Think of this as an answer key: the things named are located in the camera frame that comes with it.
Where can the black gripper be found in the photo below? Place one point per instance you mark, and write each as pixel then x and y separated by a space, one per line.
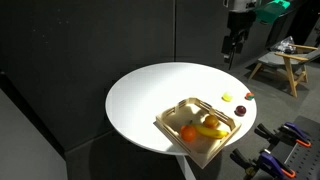
pixel 240 20

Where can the yellow toy lemon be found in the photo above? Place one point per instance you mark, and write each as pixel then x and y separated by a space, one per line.
pixel 227 97

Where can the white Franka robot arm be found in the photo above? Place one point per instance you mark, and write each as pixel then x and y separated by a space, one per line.
pixel 242 4

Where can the wooden tray box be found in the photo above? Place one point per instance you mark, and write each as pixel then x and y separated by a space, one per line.
pixel 200 146

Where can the clear crumpled plastic bag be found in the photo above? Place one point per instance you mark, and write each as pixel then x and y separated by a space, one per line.
pixel 283 45

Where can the red toy strawberry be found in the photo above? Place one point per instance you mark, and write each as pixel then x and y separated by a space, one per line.
pixel 249 96

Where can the wooden armchair with grey cushion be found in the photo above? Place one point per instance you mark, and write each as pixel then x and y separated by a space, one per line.
pixel 289 61

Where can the dark red toy plum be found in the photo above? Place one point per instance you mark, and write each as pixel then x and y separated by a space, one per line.
pixel 240 110

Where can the small dull orange toy fruit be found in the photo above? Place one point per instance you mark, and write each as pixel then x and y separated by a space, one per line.
pixel 211 121

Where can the yellow toy banana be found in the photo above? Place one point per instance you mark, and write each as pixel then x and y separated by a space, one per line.
pixel 211 132

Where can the orange toy fruit with stem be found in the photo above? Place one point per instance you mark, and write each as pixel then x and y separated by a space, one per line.
pixel 188 133

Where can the purple and black spring clamp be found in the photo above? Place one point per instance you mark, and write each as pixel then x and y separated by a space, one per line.
pixel 293 130
pixel 268 163

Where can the black perforated breadboard plate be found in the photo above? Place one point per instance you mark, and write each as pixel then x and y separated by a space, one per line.
pixel 308 160

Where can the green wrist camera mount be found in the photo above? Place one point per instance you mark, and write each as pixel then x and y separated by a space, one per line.
pixel 271 10

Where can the white table pedestal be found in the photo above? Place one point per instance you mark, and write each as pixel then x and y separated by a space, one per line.
pixel 185 168

